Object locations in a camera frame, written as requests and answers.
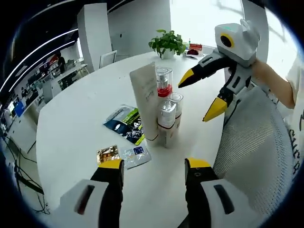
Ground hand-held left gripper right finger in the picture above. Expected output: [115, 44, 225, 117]
[184, 157, 243, 228]

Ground gold foil skincare sachet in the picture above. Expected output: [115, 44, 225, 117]
[96, 144, 120, 166]

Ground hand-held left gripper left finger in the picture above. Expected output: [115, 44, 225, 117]
[59, 158, 125, 228]

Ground white framed office chair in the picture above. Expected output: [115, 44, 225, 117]
[99, 50, 118, 69]

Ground potted green plant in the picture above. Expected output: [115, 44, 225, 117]
[149, 29, 187, 59]

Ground large white skincare tube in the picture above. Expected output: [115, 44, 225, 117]
[129, 62, 159, 147]

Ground white red-collared skincare pump bottle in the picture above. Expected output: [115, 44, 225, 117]
[155, 67, 173, 105]

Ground grey mesh office chair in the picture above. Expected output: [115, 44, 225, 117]
[212, 87, 295, 214]

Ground blue box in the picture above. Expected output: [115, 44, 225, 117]
[13, 101, 26, 117]

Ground green black skincare sachet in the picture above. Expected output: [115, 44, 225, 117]
[103, 104, 145, 146]

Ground person's printed white shirt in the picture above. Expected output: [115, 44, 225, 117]
[285, 54, 304, 179]

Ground small slim white tube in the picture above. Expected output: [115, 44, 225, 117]
[170, 93, 185, 134]

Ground floor cables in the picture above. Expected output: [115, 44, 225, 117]
[4, 135, 48, 214]

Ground red box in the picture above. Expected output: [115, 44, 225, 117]
[186, 43, 204, 57]

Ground small white skincare bottle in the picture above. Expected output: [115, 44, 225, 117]
[156, 99, 178, 148]

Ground silver blue skincare sachet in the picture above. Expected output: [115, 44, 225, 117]
[120, 145, 152, 170]

